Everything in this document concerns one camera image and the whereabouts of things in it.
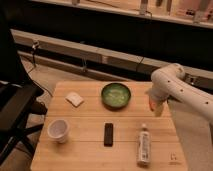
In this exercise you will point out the black chair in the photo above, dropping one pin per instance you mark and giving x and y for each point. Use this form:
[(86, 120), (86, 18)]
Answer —
[(18, 95)]

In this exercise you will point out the green ceramic bowl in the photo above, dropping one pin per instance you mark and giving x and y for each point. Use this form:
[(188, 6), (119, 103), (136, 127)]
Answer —
[(115, 95)]

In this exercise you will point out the black rectangular bar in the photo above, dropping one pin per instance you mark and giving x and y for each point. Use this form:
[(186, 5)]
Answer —
[(108, 135)]

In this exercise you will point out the wooden table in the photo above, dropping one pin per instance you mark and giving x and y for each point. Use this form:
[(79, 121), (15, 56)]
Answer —
[(80, 133)]

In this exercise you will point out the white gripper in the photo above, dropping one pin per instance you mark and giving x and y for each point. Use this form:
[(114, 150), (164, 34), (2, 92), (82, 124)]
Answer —
[(159, 97)]

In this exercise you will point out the white plastic bottle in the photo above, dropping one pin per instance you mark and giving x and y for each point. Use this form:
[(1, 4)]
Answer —
[(143, 156)]

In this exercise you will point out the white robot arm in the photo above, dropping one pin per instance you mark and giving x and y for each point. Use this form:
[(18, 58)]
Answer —
[(168, 81)]

